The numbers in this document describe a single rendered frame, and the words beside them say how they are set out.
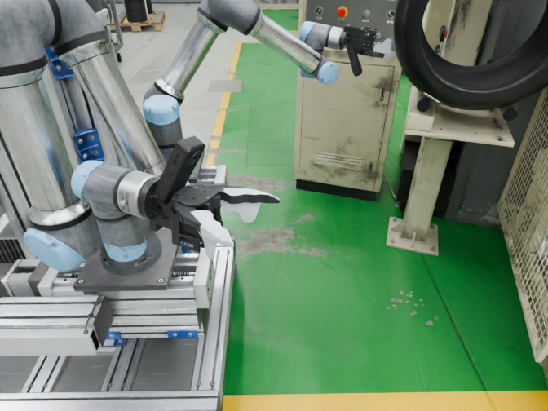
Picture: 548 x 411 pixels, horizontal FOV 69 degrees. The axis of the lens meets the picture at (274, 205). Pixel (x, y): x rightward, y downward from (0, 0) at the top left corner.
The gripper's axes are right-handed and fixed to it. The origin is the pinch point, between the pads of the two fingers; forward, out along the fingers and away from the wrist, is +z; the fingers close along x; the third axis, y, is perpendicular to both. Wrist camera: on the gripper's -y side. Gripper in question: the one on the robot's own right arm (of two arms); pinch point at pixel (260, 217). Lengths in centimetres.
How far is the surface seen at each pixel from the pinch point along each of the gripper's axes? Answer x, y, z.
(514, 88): -104, -7, 38
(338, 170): -179, 63, -33
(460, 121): -123, 10, 26
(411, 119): -106, 8, 9
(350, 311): -95, 94, 2
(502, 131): -119, 10, 41
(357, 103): -174, 20, -26
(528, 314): -88, 63, 63
